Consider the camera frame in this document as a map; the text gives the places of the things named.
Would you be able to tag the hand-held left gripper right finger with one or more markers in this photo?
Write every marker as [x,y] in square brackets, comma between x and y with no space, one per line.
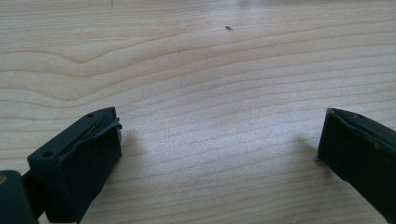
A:
[358,152]

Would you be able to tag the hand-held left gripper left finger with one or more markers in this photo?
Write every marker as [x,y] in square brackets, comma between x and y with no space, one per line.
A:
[74,161]

